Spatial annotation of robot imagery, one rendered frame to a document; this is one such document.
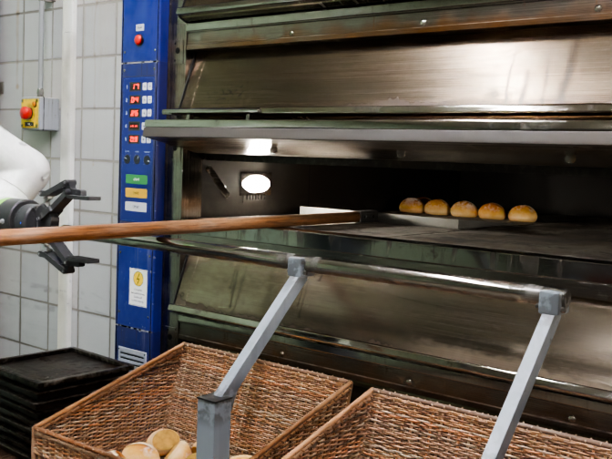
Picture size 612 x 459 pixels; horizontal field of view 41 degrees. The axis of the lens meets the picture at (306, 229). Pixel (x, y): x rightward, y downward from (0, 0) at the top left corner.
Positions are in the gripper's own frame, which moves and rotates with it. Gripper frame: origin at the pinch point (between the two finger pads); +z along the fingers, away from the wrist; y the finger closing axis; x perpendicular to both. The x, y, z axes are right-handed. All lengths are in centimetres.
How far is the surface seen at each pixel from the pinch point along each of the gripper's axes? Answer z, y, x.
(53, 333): -87, 43, -54
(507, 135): 68, -21, -40
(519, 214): 22, -1, -154
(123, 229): 1.7, 0.0, -7.1
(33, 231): 1.6, -0.3, 13.5
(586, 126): 82, -23, -40
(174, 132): -18.9, -20.8, -39.2
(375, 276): 56, 4, -17
